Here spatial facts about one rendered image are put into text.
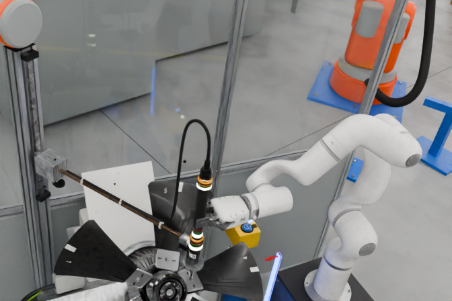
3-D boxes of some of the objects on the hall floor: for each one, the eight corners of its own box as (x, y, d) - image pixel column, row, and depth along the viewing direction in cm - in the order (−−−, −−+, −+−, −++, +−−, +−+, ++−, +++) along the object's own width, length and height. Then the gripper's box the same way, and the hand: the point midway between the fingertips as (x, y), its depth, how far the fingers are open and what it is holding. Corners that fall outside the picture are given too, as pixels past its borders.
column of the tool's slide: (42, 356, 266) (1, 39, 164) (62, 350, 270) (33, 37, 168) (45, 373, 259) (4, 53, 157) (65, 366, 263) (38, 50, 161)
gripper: (237, 181, 167) (184, 191, 159) (261, 216, 155) (205, 229, 147) (233, 198, 171) (182, 209, 163) (256, 234, 159) (202, 247, 151)
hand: (199, 217), depth 156 cm, fingers closed on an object, 4 cm apart
